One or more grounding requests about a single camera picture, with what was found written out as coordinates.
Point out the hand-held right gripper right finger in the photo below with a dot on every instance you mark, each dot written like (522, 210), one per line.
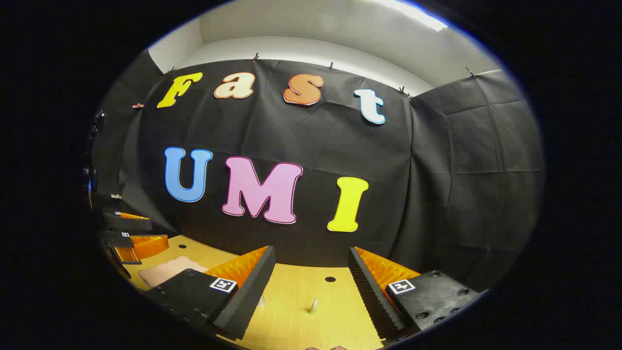
(370, 296)

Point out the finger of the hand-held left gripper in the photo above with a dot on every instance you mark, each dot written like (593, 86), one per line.
(116, 239)
(127, 223)

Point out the black backdrop cloth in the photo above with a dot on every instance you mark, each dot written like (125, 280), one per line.
(301, 141)

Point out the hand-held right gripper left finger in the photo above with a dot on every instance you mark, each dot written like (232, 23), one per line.
(245, 299)

